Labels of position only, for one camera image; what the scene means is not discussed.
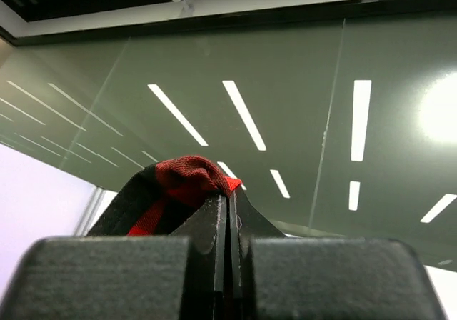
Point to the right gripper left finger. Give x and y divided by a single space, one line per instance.
179 276

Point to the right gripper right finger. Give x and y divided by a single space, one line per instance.
322 277

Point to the red black plaid shirt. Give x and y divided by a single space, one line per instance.
161 197

